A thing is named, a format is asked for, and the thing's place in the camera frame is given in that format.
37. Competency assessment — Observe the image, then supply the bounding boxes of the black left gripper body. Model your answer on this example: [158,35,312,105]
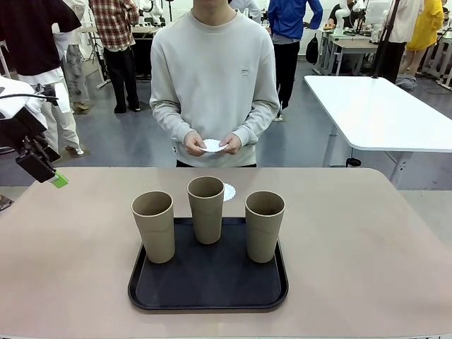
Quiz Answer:
[0,104,49,151]

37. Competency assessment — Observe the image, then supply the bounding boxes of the tan paper cup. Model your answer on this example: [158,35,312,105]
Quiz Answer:
[186,176,226,245]
[244,191,286,264]
[131,191,177,265]

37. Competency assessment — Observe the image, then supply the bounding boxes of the white doily coaster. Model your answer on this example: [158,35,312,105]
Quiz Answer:
[198,138,229,154]
[222,182,237,203]

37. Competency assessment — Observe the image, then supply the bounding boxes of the person's right forearm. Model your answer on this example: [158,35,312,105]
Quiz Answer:
[149,100,194,145]

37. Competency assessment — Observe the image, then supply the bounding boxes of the person's left forearm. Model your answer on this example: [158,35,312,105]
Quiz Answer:
[232,100,282,146]

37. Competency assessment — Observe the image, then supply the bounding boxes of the person's right hand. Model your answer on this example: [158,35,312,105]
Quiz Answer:
[183,130,208,157]

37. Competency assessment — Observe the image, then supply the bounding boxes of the person's left hand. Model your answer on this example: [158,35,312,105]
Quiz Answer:
[218,132,243,155]

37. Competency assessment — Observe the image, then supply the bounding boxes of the person in patterned grey trousers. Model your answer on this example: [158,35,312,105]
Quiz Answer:
[52,0,91,114]

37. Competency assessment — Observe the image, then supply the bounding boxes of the person in black top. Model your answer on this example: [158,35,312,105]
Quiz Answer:
[0,0,85,159]

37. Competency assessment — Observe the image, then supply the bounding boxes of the black background desk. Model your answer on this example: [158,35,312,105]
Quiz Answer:
[131,26,162,83]

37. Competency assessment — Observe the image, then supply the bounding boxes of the person in plaid shirt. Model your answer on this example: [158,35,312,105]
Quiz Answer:
[88,0,142,114]

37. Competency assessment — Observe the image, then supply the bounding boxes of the person in light grey sweatshirt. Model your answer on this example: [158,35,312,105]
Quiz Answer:
[149,0,282,168]

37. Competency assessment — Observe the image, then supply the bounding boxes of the black plastic tray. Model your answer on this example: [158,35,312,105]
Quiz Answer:
[127,217,290,314]

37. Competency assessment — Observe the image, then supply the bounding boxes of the person in blue jacket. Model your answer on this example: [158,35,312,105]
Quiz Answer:
[267,0,324,123]

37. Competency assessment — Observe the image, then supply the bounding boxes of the black hanging bag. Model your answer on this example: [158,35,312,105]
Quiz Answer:
[305,34,321,65]

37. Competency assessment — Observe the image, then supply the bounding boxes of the seated person in black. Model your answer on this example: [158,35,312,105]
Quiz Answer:
[326,0,356,29]

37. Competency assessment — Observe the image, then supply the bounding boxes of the grey background desk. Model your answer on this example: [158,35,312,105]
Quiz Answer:
[317,30,381,77]

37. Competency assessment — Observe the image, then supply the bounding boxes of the white table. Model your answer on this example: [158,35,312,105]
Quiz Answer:
[303,75,452,190]

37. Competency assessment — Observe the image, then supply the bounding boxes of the black tripod pole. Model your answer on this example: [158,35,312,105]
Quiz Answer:
[370,0,403,81]

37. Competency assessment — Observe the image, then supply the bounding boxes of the grey cloth on floor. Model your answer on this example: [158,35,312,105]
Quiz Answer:
[395,74,418,90]

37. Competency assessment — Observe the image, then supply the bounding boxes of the person in beige top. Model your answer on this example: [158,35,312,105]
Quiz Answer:
[374,0,424,85]

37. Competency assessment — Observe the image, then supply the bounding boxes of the person in yellow coat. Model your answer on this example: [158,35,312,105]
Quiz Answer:
[405,0,444,78]

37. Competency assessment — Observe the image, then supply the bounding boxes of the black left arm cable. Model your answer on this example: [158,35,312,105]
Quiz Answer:
[0,83,60,107]

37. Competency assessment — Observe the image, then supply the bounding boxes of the white frame desk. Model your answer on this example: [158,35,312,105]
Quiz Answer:
[422,31,452,89]

